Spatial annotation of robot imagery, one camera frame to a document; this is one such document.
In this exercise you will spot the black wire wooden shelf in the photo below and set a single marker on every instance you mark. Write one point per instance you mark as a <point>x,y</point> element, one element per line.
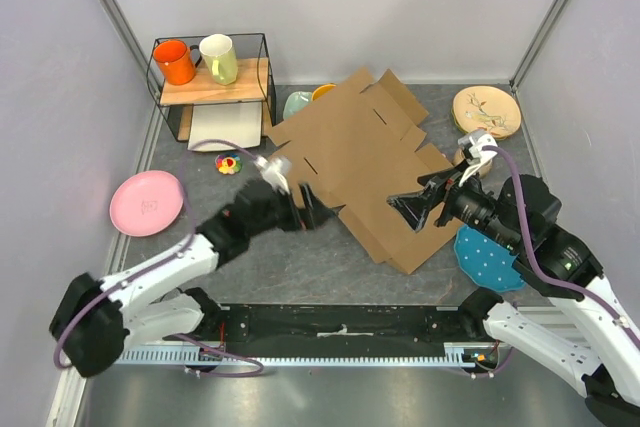
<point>254,83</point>

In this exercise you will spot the pale green tray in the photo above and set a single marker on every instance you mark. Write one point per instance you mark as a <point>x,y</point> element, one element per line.
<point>295,102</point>

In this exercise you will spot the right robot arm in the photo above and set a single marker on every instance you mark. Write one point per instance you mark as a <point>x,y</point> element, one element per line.
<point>560,267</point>

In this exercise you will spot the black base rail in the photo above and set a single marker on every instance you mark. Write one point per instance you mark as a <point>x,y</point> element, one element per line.
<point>338,331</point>

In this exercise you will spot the blue polka dot plate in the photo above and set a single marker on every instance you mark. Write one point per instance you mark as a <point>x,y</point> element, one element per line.
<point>485,262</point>

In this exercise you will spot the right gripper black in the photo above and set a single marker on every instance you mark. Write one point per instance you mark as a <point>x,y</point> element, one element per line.
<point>414,206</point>

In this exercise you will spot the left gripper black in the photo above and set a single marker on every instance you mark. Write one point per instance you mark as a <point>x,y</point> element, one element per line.
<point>313,214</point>

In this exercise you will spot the white square plate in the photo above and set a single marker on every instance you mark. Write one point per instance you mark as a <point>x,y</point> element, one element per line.
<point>239,123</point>

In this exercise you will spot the pale green mug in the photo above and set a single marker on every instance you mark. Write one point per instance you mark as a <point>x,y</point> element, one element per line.
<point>218,52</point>

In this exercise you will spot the pink plate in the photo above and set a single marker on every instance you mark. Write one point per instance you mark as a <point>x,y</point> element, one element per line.
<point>146,203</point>

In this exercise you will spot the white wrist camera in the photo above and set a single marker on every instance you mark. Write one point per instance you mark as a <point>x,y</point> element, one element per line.
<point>475,159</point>
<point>274,171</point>

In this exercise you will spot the brown cardboard box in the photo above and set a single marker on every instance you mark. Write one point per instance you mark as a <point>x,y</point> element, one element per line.
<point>357,145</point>

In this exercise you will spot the rainbow flower toy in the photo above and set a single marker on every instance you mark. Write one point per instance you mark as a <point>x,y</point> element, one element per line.
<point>228,164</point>

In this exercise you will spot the orange mug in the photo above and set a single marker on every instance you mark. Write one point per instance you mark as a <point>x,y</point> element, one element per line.
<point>174,59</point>

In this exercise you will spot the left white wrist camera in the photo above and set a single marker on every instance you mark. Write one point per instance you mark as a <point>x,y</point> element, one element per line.
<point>274,171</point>

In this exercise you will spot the orange bowl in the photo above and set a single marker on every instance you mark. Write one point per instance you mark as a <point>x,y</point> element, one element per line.
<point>322,90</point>

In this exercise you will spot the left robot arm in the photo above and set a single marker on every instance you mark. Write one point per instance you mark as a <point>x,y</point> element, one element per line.
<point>97,320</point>

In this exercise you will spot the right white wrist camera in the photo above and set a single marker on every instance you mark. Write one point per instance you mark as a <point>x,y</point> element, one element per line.
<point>475,159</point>

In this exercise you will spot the beige floral plate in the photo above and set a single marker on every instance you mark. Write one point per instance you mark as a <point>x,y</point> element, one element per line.
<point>488,108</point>

